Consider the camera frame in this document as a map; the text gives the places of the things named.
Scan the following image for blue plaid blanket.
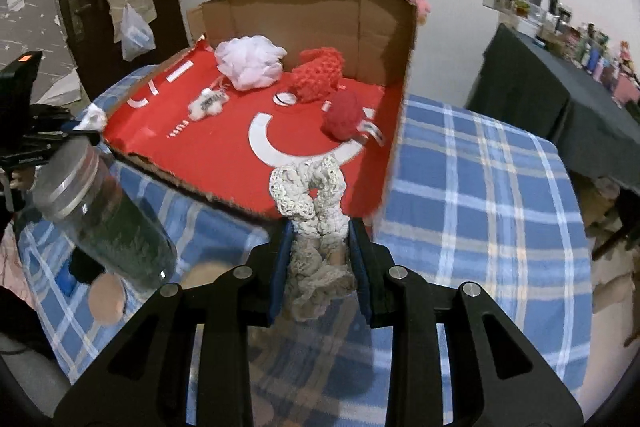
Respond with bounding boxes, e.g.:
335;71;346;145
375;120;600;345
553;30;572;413
15;52;593;427

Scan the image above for red plush toy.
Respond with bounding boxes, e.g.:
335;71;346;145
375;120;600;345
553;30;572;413
320;89;386;148

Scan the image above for row of cosmetics bottles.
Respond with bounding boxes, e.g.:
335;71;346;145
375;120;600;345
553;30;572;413
492;0;640;108

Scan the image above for white mesh bath pouf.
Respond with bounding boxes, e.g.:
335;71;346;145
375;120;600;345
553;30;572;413
214;35;288;92

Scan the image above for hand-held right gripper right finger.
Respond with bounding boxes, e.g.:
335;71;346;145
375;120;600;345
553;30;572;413
347;218;586;427

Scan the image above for cream crochet scrunchie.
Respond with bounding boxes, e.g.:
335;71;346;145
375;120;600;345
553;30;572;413
268;155;357;322

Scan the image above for glass jar with metal lid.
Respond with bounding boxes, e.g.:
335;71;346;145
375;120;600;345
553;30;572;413
30;139;178;293

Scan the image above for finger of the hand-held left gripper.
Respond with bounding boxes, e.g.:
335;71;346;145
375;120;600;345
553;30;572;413
27;127;102;148
30;104;77;124

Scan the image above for cardboard box with red inside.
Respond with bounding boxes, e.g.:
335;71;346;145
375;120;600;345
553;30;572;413
102;0;418;228

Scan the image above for metal door handle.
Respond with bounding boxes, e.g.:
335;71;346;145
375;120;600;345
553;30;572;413
67;0;91;45

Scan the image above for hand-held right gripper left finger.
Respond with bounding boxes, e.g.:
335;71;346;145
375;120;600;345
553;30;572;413
52;219;296;427

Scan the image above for desk with dark cloth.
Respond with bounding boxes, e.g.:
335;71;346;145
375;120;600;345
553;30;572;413
467;24;640;198

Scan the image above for white fluffy keychain toy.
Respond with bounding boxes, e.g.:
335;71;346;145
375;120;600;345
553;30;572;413
187;87;231;122

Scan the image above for clear plastic bag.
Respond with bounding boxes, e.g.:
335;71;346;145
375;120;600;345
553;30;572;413
120;2;157;62

